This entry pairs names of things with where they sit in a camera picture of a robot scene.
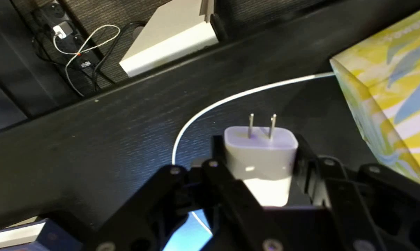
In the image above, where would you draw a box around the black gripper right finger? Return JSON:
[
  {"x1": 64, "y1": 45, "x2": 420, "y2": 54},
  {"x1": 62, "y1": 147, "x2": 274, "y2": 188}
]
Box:
[{"x1": 290, "y1": 133, "x2": 420, "y2": 251}]

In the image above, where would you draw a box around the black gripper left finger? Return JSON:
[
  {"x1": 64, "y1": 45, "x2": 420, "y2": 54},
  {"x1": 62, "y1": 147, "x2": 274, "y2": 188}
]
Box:
[{"x1": 92, "y1": 158, "x2": 267, "y2": 251}]

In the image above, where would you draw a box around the white charger head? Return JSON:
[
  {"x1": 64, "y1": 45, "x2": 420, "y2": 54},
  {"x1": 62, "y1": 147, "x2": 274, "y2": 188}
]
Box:
[{"x1": 223, "y1": 111, "x2": 300, "y2": 208}]

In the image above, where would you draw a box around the yellow patterned tissue box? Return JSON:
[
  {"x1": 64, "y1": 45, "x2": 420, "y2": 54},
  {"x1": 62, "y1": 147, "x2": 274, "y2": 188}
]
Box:
[{"x1": 328, "y1": 2, "x2": 420, "y2": 189}]

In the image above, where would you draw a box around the white charger cable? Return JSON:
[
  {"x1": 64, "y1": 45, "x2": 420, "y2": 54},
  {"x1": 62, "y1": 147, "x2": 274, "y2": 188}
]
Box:
[{"x1": 50, "y1": 22, "x2": 336, "y2": 167}]

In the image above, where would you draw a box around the light wooden board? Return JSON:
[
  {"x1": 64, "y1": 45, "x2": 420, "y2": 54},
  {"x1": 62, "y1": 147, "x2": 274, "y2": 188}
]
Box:
[{"x1": 117, "y1": 0, "x2": 221, "y2": 79}]

